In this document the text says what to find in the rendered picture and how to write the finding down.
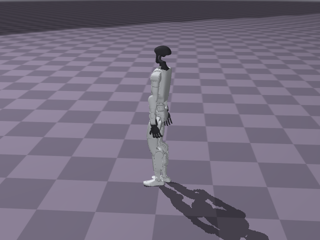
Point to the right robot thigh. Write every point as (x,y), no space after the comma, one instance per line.
(162,144)

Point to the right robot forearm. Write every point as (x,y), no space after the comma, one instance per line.
(166,104)

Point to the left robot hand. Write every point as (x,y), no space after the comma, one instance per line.
(155,130)

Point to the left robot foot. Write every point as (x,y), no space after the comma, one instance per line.
(153,182)

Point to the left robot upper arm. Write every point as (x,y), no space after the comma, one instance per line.
(155,79)

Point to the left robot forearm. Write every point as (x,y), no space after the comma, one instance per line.
(152,110)

